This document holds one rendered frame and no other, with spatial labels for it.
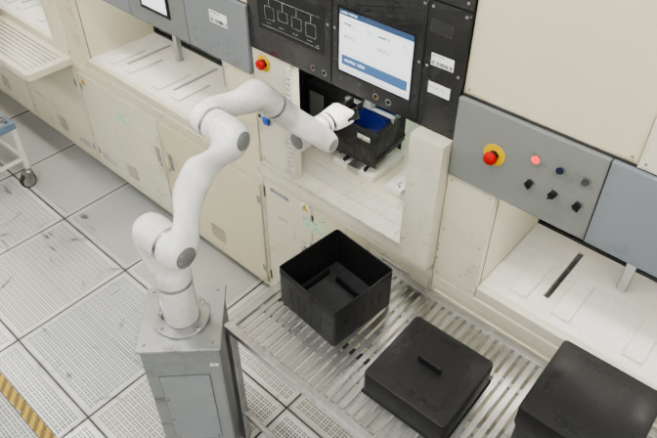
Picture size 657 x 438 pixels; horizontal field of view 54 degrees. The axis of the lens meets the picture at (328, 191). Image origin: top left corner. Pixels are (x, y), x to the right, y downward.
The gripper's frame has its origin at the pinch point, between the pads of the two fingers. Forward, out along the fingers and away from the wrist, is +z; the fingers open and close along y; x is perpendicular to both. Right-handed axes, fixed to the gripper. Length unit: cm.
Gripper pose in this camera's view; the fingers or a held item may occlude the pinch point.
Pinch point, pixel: (354, 105)
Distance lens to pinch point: 245.6
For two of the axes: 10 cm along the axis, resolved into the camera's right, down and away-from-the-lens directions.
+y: 7.4, 4.4, -5.1
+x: 0.0, -7.6, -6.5
